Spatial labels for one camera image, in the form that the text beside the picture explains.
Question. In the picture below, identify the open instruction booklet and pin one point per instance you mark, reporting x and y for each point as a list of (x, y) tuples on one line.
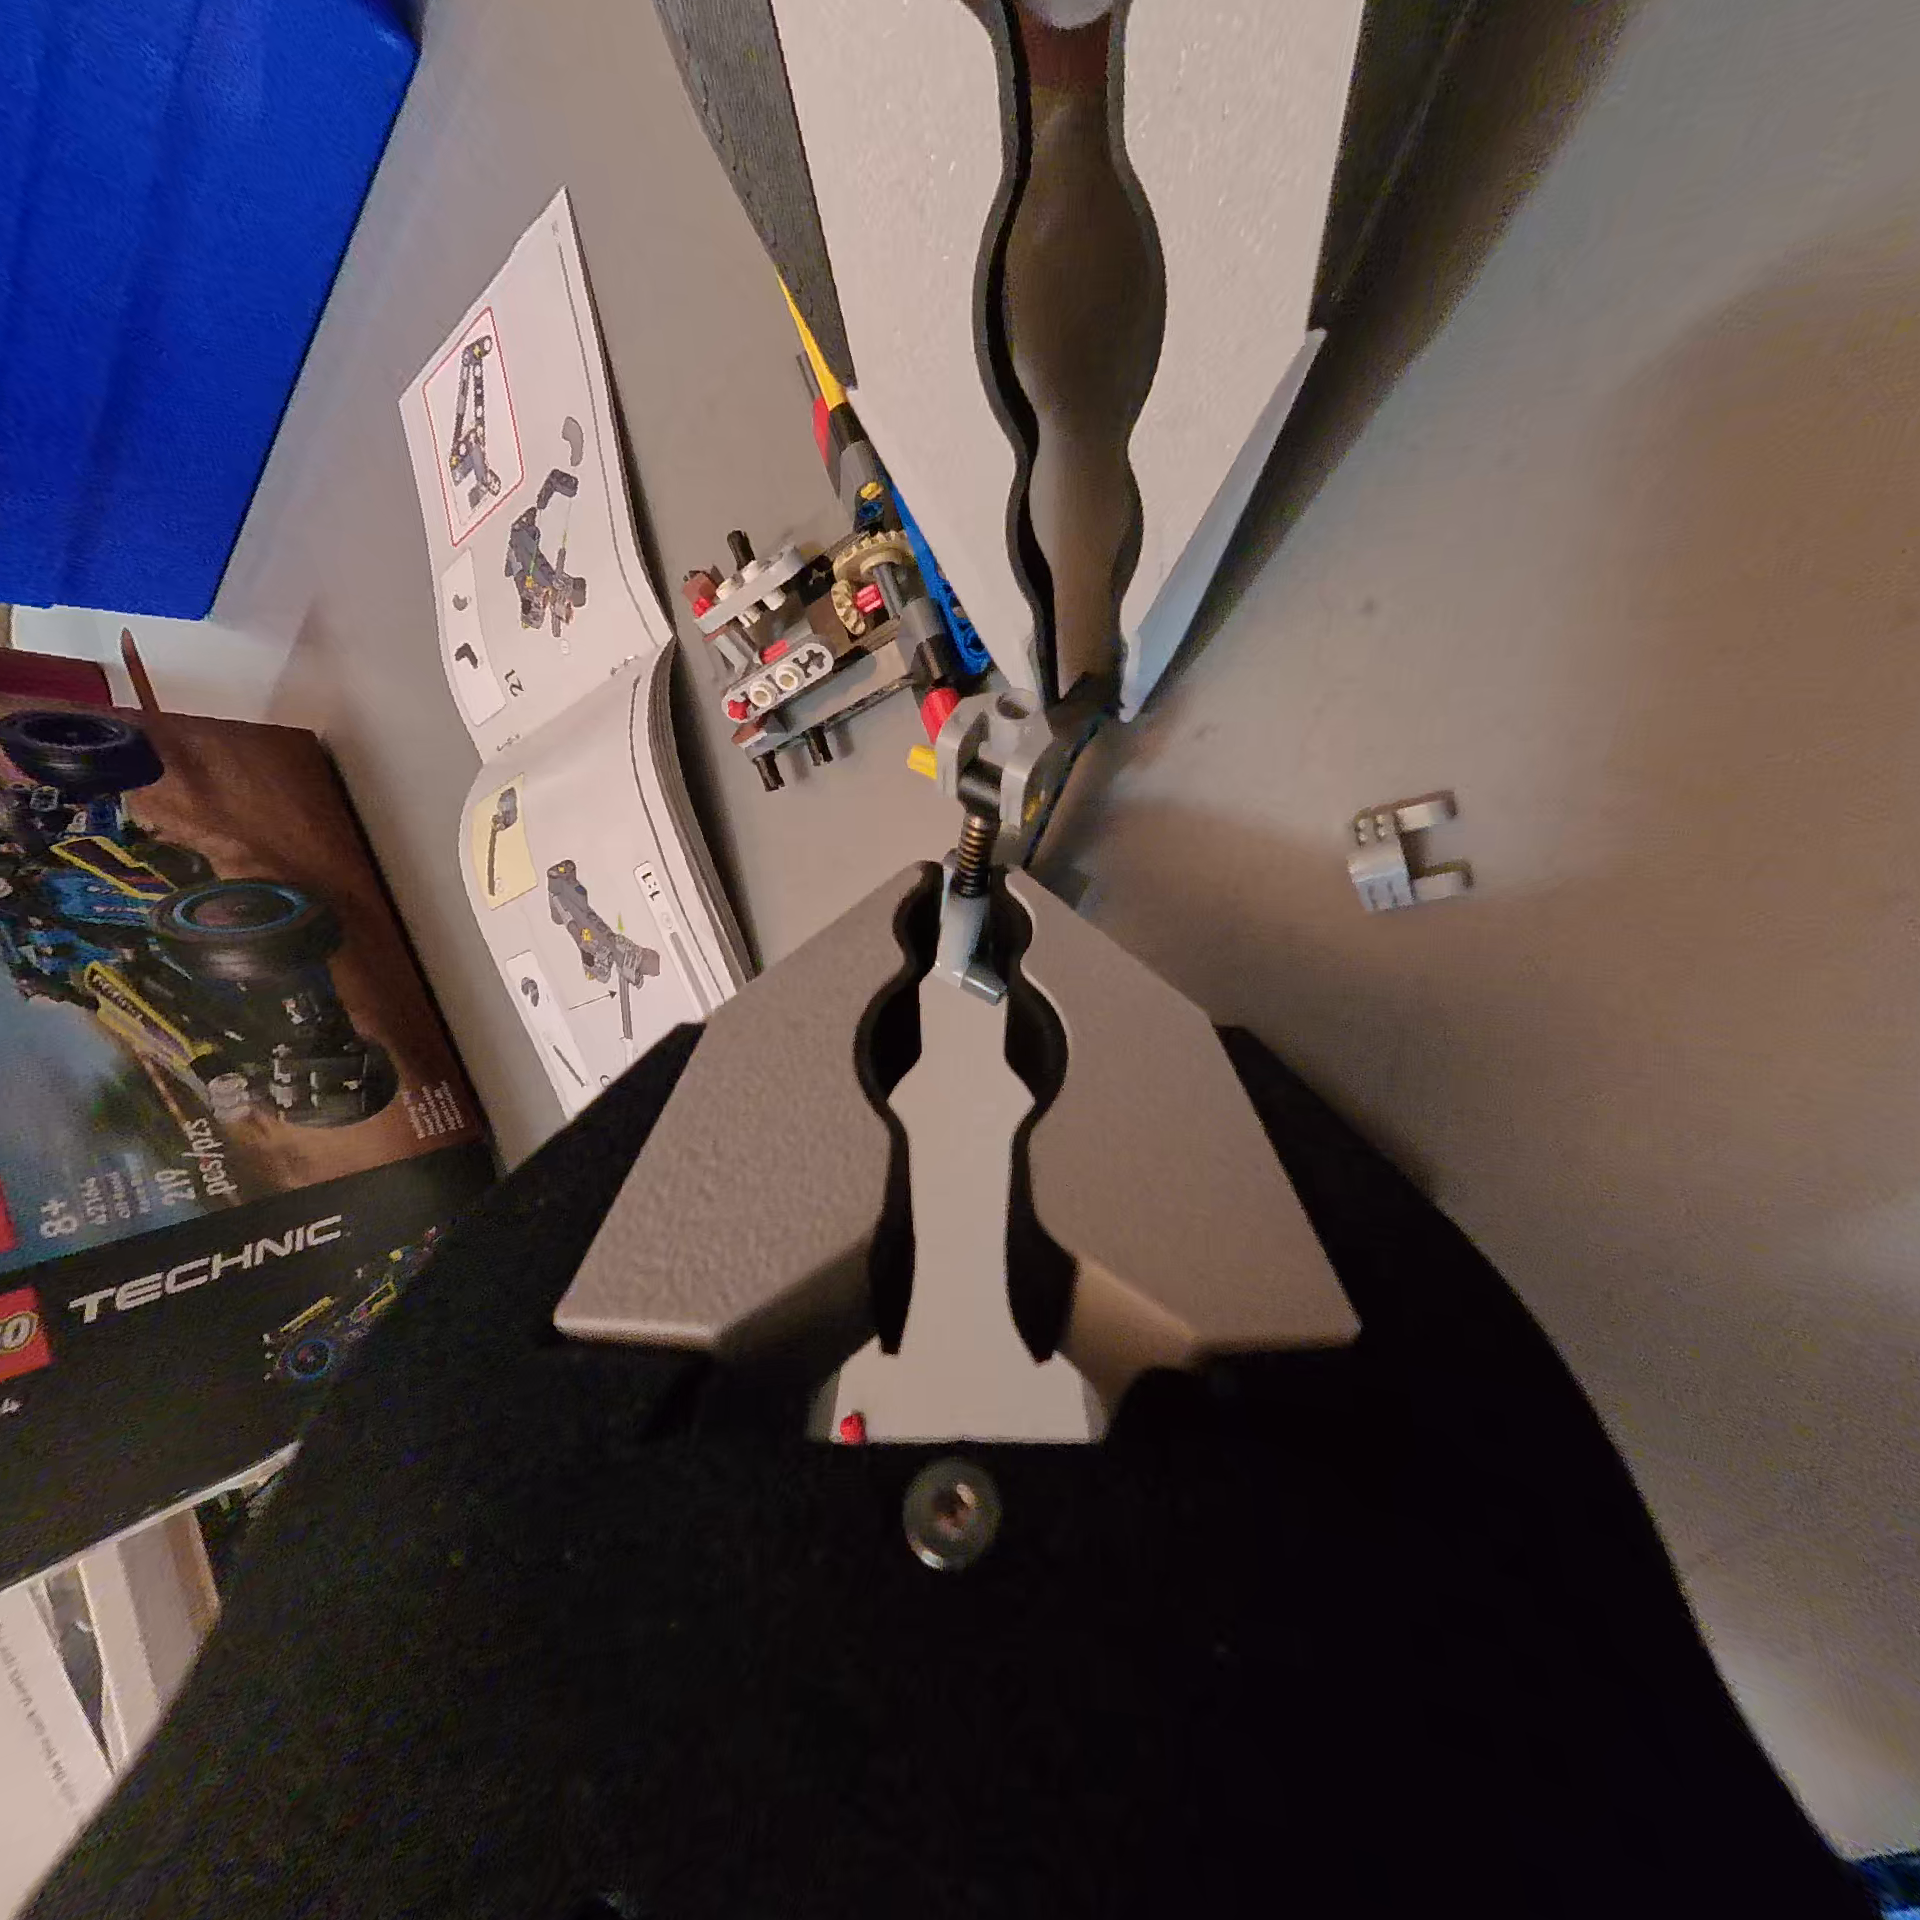
[(510, 450)]

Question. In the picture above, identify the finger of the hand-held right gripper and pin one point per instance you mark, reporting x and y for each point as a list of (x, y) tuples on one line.
[(1231, 224), (901, 224)]

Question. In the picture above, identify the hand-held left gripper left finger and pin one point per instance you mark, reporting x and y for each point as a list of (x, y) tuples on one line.
[(721, 1200)]

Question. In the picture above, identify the lego set box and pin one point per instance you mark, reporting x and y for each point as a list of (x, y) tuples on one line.
[(225, 973)]

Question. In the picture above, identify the lego chassis assembly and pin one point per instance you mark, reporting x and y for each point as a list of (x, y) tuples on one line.
[(841, 645)]

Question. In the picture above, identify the small grey lego bracket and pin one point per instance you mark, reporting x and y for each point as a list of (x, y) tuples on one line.
[(1389, 869)]

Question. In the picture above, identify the white cardboard box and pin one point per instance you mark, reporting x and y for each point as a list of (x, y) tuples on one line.
[(77, 1681)]

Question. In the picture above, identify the grey lego shock absorber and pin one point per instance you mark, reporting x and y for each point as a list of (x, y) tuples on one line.
[(990, 756)]

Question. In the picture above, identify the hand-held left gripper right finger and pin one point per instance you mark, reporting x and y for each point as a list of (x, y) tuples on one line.
[(1186, 1200)]

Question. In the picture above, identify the blue storage bin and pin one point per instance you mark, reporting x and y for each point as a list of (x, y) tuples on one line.
[(150, 300)]

